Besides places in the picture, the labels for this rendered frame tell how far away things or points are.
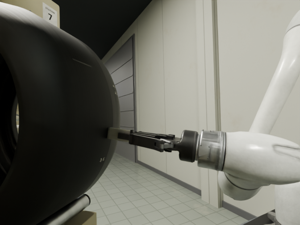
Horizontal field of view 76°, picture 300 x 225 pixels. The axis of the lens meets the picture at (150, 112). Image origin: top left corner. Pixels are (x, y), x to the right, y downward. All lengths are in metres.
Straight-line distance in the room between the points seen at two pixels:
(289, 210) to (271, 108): 0.40
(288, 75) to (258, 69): 1.69
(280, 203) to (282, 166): 0.47
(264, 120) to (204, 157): 0.28
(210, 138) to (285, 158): 0.14
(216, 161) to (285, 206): 0.50
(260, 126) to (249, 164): 0.24
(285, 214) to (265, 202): 1.56
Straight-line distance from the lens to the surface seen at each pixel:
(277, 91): 0.66
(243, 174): 0.46
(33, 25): 0.52
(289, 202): 0.89
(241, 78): 2.46
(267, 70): 2.31
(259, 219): 1.08
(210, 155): 0.43
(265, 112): 0.66
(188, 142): 0.44
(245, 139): 0.45
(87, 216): 0.74
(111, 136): 0.53
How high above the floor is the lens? 1.19
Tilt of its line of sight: 1 degrees up
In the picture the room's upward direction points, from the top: 1 degrees counter-clockwise
